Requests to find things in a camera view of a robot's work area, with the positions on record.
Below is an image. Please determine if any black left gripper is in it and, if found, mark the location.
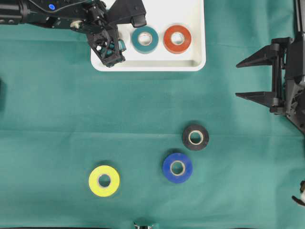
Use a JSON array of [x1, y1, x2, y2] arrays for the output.
[[71, 0, 126, 67]]

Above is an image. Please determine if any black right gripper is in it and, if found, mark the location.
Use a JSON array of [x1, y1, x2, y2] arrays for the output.
[[235, 32, 305, 116]]

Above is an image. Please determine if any teal tape roll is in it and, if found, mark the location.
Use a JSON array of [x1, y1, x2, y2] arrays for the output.
[[131, 26, 159, 54]]

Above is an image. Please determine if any orange tape roll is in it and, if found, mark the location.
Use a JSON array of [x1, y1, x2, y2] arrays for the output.
[[163, 25, 192, 54]]

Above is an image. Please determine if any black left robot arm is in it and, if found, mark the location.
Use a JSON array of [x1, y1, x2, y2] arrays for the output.
[[0, 0, 126, 67]]

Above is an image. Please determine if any white plastic tray case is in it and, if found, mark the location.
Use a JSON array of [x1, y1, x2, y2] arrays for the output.
[[91, 0, 206, 72]]

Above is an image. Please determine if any black tape roll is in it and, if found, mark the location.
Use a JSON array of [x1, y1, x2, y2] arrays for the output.
[[183, 124, 209, 151]]

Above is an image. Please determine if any yellow tape roll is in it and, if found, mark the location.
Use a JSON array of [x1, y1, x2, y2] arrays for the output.
[[88, 165, 120, 197]]

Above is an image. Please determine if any blue tape roll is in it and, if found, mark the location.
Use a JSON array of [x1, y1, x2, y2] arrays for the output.
[[162, 153, 193, 184]]

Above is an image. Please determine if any black and white clip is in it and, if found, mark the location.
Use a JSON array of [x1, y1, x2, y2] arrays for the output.
[[292, 180, 305, 207]]

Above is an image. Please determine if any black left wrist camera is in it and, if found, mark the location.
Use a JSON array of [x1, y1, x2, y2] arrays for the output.
[[106, 0, 147, 28]]

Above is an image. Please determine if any black camera mount bottom edge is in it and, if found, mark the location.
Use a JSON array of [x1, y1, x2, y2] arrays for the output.
[[133, 221, 160, 229]]

